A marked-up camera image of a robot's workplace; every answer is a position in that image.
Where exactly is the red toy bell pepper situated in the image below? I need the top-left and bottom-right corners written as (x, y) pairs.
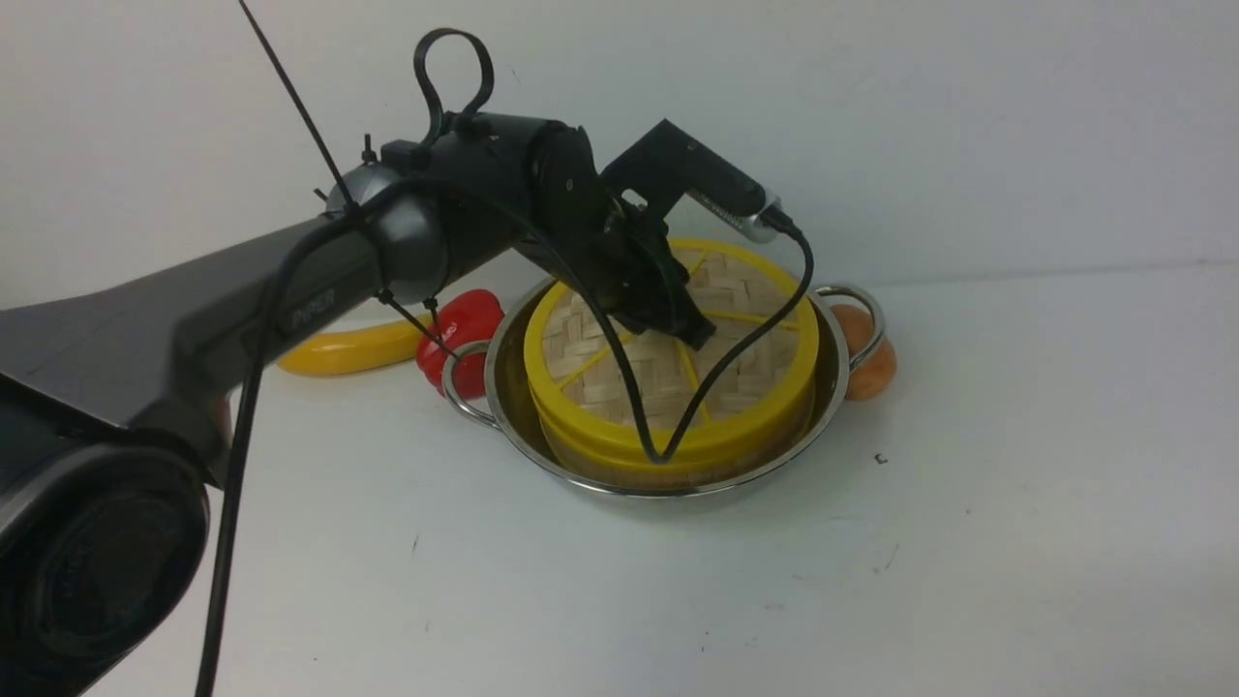
top-left (415, 288), bottom-right (504, 400)

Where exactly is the yellow bamboo steamer basket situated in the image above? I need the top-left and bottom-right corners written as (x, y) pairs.
top-left (541, 405), bottom-right (812, 493)

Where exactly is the yellow toy banana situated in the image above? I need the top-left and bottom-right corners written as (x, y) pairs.
top-left (276, 318), bottom-right (422, 378)

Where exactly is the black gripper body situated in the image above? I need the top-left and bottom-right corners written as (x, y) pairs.
top-left (515, 124), bottom-right (693, 336)

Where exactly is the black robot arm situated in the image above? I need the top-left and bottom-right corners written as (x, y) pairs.
top-left (2, 114), bottom-right (711, 696)

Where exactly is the yellow bamboo steamer lid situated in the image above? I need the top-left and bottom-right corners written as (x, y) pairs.
top-left (524, 239), bottom-right (820, 454)

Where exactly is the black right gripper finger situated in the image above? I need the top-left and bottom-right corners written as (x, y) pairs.
top-left (678, 305), bottom-right (716, 352)

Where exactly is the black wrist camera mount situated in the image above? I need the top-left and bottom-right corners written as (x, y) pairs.
top-left (601, 119), bottom-right (794, 244)

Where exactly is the orange toy potato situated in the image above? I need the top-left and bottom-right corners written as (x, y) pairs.
top-left (831, 303), bottom-right (897, 402)

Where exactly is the stainless steel pot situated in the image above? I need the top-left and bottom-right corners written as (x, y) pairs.
top-left (444, 281), bottom-right (886, 500)

